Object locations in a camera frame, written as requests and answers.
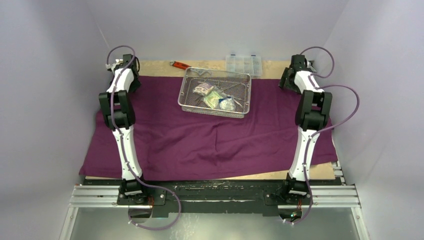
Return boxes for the clear plastic compartment box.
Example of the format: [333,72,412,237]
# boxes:
[225,54,263,79]

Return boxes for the purple cloth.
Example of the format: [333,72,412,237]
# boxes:
[78,75,339,182]

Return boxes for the metal wire mesh tray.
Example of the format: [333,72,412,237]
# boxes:
[177,67,252,119]

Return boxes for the blue white gauze packet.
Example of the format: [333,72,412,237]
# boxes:
[218,96,236,112]

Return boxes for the green white gauze packet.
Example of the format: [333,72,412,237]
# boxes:
[202,90,223,110]

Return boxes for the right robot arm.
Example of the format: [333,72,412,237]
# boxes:
[278,54,333,204]

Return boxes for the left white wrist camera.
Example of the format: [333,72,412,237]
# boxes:
[105,59,122,73]

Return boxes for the purple cable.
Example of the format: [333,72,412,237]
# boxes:
[283,46,361,226]
[105,45,182,231]

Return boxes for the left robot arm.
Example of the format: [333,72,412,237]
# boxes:
[98,54,149,205]

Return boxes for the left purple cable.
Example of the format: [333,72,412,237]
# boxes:
[105,45,182,231]

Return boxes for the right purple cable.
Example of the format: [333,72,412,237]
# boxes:
[283,46,361,226]

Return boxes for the orange handled adjustable wrench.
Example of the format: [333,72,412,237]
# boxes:
[169,61,191,70]

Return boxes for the pink white gauze packet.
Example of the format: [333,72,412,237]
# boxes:
[192,82,215,96]

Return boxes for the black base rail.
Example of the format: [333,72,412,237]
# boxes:
[83,177,342,221]

